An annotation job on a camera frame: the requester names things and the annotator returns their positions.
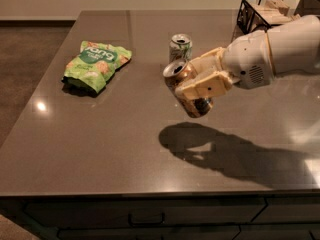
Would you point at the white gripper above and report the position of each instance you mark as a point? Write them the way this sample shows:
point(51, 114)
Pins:
point(248, 60)

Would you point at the orange soda can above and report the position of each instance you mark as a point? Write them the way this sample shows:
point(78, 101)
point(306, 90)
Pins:
point(178, 75)

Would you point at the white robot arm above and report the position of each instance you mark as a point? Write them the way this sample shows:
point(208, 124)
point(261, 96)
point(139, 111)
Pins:
point(295, 47)

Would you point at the white green soda can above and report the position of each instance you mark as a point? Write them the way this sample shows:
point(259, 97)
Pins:
point(180, 47)

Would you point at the napkins in basket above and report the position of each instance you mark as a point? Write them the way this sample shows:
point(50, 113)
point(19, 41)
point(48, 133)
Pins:
point(268, 13)

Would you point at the green snack bag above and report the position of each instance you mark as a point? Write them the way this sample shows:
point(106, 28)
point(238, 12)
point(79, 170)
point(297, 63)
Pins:
point(95, 65)

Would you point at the dark cabinet drawers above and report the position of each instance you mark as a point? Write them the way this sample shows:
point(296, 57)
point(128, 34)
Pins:
point(203, 218)

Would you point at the black wire basket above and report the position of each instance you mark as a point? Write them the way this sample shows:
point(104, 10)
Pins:
point(243, 18)

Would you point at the black drawer handle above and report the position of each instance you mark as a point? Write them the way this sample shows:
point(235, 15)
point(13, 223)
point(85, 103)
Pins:
point(146, 221)

